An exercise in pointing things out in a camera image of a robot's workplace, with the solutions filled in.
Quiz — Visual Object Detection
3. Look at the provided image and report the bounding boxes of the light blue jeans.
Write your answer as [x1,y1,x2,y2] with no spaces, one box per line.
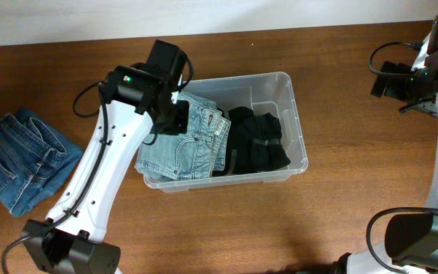
[135,92,231,181]

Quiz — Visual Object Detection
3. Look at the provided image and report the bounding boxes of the clear plastic storage bin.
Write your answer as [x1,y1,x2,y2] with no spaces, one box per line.
[144,72,309,193]

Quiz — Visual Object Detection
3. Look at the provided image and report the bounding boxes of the black fuzzy garment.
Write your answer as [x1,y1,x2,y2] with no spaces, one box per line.
[227,106,292,175]

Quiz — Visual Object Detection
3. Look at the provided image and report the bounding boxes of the dark blue jeans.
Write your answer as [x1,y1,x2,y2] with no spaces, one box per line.
[0,108,83,218]

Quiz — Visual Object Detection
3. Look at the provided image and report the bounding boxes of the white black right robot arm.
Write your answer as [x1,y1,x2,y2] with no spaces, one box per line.
[328,15,438,274]

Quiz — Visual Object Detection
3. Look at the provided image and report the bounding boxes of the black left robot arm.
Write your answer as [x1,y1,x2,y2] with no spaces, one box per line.
[21,40,194,273]

